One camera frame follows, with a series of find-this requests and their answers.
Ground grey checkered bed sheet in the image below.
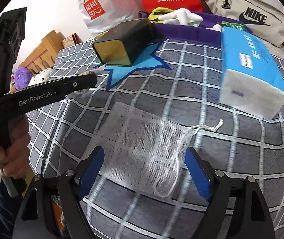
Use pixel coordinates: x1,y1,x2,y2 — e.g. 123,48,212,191
28,39,284,238

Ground wooden chair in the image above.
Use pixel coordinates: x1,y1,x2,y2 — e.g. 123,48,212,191
18,30,64,75

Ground grey Nike waist bag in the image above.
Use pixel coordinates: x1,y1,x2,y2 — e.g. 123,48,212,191
204,0,284,47

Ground purple plush toy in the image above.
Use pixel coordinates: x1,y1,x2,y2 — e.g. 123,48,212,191
14,67,33,90

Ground yellow pouch with black straps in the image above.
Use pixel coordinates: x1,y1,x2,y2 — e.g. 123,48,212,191
147,7,173,24

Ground blue tissue pack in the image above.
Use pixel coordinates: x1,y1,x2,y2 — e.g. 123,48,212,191
219,27,284,120

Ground purple towel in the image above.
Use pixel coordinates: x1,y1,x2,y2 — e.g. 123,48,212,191
152,12,253,47

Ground person's left hand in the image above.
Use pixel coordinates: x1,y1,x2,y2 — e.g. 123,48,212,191
0,116,30,179

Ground white Miniso plastic bag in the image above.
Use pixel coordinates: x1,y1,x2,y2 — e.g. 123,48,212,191
77,0,142,36

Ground green small tissue packet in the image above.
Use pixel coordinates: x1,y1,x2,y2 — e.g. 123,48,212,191
220,21,246,31

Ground white glove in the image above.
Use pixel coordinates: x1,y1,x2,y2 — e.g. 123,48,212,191
207,24,223,32
158,8,203,27

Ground brown wooden box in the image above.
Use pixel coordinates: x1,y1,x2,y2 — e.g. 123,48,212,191
61,33,82,49

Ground dark green tea tin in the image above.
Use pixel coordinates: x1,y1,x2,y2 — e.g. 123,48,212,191
92,18,153,66

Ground white mesh drawstring bag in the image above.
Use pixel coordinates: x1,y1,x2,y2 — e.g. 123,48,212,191
83,102,223,198

